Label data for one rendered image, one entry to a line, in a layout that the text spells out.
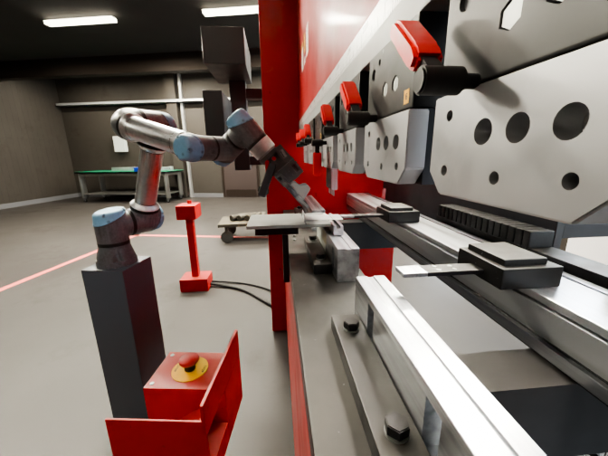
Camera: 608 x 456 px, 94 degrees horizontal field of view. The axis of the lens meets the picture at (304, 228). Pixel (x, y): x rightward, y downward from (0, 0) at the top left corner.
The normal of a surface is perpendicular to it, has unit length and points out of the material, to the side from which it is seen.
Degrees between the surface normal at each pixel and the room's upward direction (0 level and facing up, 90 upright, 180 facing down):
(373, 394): 0
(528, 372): 0
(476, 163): 90
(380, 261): 90
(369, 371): 0
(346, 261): 90
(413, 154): 90
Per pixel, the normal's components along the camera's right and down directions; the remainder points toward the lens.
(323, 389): -0.01, -0.97
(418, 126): 0.09, 0.25
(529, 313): -1.00, 0.04
